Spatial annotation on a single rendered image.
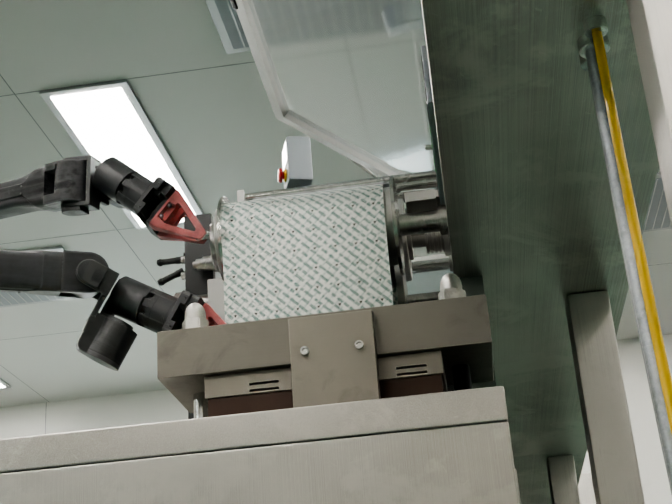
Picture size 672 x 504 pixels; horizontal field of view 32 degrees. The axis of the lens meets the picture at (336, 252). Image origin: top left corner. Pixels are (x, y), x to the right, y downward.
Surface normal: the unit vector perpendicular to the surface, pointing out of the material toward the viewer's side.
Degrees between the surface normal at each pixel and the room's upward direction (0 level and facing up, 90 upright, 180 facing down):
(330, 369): 90
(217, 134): 180
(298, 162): 90
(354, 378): 90
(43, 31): 180
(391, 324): 90
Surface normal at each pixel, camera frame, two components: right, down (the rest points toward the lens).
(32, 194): -0.55, -0.18
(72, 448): -0.14, -0.39
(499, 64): 0.07, 0.92
